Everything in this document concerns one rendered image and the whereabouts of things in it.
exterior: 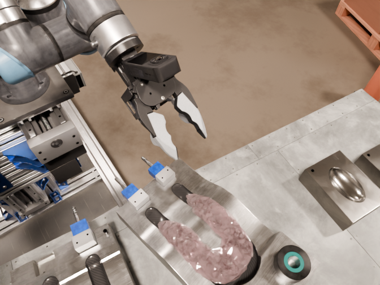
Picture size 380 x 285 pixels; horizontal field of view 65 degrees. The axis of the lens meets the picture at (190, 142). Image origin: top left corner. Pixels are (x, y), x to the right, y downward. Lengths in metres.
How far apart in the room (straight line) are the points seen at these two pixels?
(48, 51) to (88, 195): 1.19
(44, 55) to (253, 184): 0.71
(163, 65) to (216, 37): 2.48
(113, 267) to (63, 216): 0.91
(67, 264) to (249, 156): 0.65
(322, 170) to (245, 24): 2.27
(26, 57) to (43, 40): 0.04
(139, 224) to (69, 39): 0.53
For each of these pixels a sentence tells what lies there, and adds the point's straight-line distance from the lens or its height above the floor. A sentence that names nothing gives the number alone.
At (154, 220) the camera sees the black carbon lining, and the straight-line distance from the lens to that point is 0.90.
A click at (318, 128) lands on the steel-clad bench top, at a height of 0.80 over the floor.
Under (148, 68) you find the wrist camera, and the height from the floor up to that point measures 1.39.
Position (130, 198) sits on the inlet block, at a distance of 0.90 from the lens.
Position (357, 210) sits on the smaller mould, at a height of 0.87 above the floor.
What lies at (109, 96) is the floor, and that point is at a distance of 2.42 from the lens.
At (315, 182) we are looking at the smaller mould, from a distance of 1.01.
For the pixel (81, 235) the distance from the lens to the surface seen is 0.85.
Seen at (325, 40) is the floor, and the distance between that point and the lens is 3.12.
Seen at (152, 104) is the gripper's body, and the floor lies 1.32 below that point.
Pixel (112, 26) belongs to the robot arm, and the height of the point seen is 1.40.
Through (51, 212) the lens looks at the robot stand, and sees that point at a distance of 1.75.
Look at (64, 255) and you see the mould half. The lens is 0.89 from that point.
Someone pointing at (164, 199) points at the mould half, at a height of 0.85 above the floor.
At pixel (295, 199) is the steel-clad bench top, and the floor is 0.80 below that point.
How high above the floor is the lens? 1.69
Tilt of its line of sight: 55 degrees down
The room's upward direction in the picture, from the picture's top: straight up
